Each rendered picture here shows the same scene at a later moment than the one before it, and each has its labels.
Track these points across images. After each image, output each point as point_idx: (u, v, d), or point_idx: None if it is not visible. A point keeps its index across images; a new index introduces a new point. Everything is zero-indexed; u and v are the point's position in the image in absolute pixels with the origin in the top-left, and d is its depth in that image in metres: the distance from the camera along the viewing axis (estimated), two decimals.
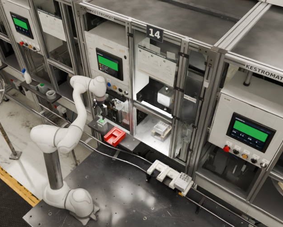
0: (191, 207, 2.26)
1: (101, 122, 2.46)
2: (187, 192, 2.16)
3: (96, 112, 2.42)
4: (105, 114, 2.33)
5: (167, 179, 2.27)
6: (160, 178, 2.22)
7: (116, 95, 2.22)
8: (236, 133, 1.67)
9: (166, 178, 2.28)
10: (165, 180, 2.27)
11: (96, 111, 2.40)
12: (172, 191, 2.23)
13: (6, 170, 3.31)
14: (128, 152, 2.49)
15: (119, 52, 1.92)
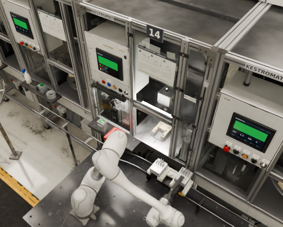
0: (191, 207, 2.26)
1: (101, 122, 2.46)
2: (187, 192, 2.16)
3: (181, 179, 2.08)
4: None
5: (167, 179, 2.27)
6: (160, 178, 2.22)
7: (116, 95, 2.22)
8: (236, 133, 1.67)
9: (166, 178, 2.28)
10: (165, 180, 2.27)
11: (178, 180, 2.07)
12: None
13: (6, 170, 3.31)
14: (128, 152, 2.49)
15: (119, 52, 1.92)
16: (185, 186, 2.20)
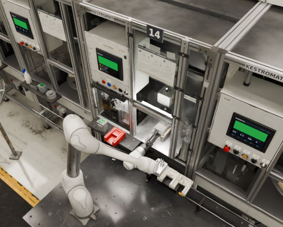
0: (191, 207, 2.26)
1: (101, 122, 2.46)
2: (187, 192, 2.16)
3: (155, 132, 2.36)
4: None
5: (167, 179, 2.27)
6: (160, 178, 2.22)
7: (116, 95, 2.22)
8: (236, 133, 1.67)
9: (166, 178, 2.28)
10: (165, 180, 2.27)
11: (153, 133, 2.35)
12: (172, 191, 2.23)
13: (6, 170, 3.31)
14: (128, 152, 2.49)
15: (119, 52, 1.92)
16: (185, 186, 2.20)
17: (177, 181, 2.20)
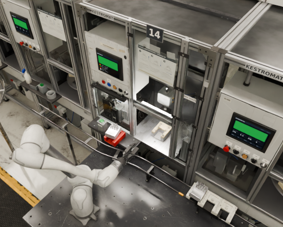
0: (191, 207, 2.26)
1: (101, 122, 2.46)
2: (231, 219, 2.00)
3: (135, 143, 2.12)
4: None
5: (207, 205, 2.11)
6: (201, 203, 2.07)
7: (116, 95, 2.22)
8: (236, 133, 1.67)
9: (206, 202, 2.12)
10: (205, 205, 2.11)
11: (133, 144, 2.11)
12: (214, 217, 2.07)
13: (6, 170, 3.31)
14: None
15: (119, 52, 1.92)
16: (228, 212, 2.05)
17: (220, 207, 2.05)
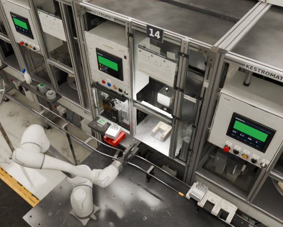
0: (191, 207, 2.26)
1: (101, 122, 2.46)
2: (231, 219, 2.00)
3: (135, 143, 2.12)
4: None
5: (207, 205, 2.11)
6: (201, 203, 2.07)
7: (116, 95, 2.22)
8: (236, 133, 1.67)
9: (206, 202, 2.12)
10: (205, 205, 2.11)
11: (133, 144, 2.11)
12: (214, 217, 2.07)
13: (6, 170, 3.31)
14: None
15: (119, 52, 1.92)
16: (228, 212, 2.05)
17: (220, 207, 2.05)
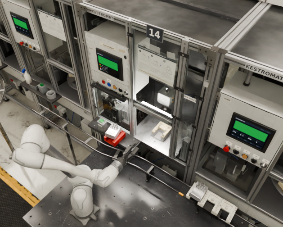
0: (191, 207, 2.26)
1: (101, 122, 2.46)
2: (231, 219, 2.00)
3: (135, 143, 2.12)
4: None
5: (207, 205, 2.11)
6: (201, 203, 2.07)
7: (116, 95, 2.22)
8: (236, 133, 1.67)
9: (206, 202, 2.12)
10: (205, 205, 2.11)
11: None
12: (214, 217, 2.07)
13: (6, 170, 3.31)
14: None
15: (119, 52, 1.92)
16: (228, 212, 2.05)
17: (220, 207, 2.05)
